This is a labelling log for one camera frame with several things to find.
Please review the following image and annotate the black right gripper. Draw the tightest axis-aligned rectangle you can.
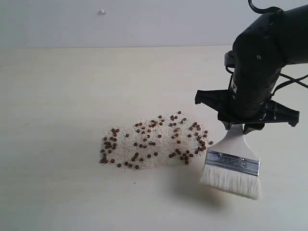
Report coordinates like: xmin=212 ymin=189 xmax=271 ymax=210
xmin=195 ymin=67 xmax=299 ymax=134

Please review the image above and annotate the brown and white granule pile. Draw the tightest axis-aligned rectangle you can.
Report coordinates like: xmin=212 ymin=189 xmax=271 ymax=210
xmin=99 ymin=111 xmax=214 ymax=170

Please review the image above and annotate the small white wall lump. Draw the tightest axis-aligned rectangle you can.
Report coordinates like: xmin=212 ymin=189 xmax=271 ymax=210
xmin=98 ymin=9 xmax=107 ymax=15

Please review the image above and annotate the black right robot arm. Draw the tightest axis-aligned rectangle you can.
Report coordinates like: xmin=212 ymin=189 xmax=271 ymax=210
xmin=195 ymin=2 xmax=308 ymax=134

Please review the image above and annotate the wide white bristle paintbrush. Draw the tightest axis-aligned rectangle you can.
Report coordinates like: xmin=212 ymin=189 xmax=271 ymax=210
xmin=200 ymin=124 xmax=261 ymax=200

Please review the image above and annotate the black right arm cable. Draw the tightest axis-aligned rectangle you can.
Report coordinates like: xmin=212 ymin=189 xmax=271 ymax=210
xmin=224 ymin=0 xmax=308 ymax=102

